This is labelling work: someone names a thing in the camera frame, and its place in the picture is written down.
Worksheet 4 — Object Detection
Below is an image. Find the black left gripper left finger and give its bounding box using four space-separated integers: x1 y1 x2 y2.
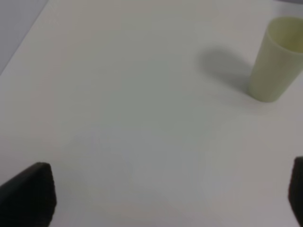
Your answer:
0 162 57 227

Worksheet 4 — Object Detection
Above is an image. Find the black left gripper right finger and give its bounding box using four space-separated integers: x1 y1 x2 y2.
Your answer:
288 157 303 227

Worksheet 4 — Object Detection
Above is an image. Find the pale green plastic cup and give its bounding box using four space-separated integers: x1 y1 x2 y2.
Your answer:
249 17 303 103

